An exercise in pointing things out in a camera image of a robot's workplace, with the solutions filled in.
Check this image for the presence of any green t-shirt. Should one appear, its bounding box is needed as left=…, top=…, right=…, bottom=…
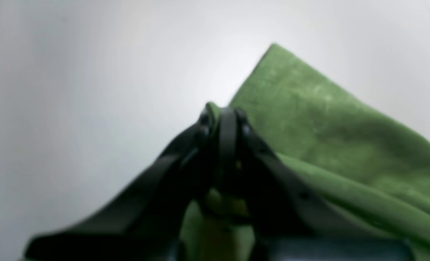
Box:
left=179, top=43, right=430, bottom=261

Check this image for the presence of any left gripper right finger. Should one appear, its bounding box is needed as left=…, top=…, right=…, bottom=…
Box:
left=227, top=108, right=414, bottom=261

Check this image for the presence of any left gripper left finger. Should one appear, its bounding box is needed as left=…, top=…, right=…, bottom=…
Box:
left=24, top=109, right=228, bottom=261

